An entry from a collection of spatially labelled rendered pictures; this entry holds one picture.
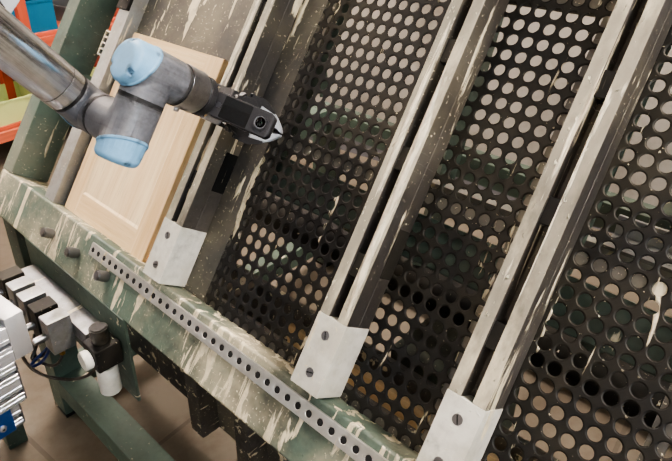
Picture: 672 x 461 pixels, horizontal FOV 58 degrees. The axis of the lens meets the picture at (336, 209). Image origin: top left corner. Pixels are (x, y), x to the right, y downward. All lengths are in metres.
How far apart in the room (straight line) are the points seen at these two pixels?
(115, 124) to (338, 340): 0.48
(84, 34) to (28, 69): 0.90
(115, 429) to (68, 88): 1.24
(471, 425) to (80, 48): 1.50
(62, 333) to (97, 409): 0.63
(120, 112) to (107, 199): 0.61
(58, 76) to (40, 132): 0.88
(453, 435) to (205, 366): 0.51
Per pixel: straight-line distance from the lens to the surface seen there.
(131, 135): 1.00
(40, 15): 4.49
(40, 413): 2.46
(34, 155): 1.96
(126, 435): 2.04
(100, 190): 1.62
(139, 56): 0.98
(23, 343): 1.22
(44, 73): 1.06
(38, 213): 1.77
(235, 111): 1.08
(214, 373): 1.19
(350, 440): 1.00
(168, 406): 2.34
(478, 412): 0.88
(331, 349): 0.99
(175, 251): 1.28
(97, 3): 1.95
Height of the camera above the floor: 1.65
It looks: 28 degrees down
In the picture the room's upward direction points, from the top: 1 degrees clockwise
